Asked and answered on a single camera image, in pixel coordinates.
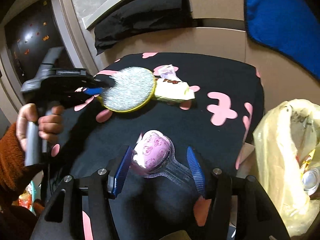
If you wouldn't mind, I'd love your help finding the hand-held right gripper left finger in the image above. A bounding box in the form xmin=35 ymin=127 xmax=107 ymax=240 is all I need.
xmin=30 ymin=145 xmax=133 ymax=240

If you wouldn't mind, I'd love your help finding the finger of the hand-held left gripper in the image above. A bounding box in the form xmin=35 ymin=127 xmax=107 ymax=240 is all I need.
xmin=74 ymin=87 xmax=106 ymax=98
xmin=92 ymin=76 xmax=118 ymax=91

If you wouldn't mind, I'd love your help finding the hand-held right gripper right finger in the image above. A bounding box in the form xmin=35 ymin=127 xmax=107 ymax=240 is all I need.
xmin=186 ymin=146 xmax=290 ymax=240

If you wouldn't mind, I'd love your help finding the yellow snack packet silver lining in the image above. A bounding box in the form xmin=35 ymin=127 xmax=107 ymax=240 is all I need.
xmin=97 ymin=66 xmax=157 ymax=113

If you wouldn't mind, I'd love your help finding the pink panda print packet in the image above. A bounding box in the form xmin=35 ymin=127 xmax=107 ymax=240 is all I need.
xmin=132 ymin=129 xmax=193 ymax=187

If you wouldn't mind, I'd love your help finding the pale yellow plastic bag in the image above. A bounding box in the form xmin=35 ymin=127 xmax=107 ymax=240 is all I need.
xmin=252 ymin=99 xmax=320 ymax=236

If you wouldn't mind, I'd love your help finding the person's left hand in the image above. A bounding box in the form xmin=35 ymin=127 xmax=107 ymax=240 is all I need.
xmin=16 ymin=103 xmax=65 ymax=153

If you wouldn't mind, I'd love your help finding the black board with stickers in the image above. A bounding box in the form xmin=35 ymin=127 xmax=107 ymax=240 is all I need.
xmin=4 ymin=0 xmax=75 ymax=87

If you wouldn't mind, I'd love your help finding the small clear pink wrapper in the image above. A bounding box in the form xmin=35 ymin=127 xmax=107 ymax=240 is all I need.
xmin=159 ymin=64 xmax=178 ymax=79

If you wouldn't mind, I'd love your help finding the cream printed wrapper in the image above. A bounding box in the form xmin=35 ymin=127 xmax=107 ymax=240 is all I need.
xmin=153 ymin=76 xmax=196 ymax=105

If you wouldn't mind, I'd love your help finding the dark cloth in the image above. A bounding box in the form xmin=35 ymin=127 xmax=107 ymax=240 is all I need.
xmin=94 ymin=0 xmax=193 ymax=56

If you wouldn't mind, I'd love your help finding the black cloth with pink print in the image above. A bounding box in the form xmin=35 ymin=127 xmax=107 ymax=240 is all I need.
xmin=41 ymin=52 xmax=265 ymax=240

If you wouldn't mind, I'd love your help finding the silver can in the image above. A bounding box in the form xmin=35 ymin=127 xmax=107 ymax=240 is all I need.
xmin=301 ymin=167 xmax=320 ymax=197

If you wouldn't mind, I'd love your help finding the beige cardboard box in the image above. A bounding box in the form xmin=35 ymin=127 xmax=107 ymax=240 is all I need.
xmin=183 ymin=0 xmax=247 ymax=28

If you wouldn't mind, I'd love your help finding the blue towel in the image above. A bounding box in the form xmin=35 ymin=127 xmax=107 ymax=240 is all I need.
xmin=242 ymin=0 xmax=320 ymax=80

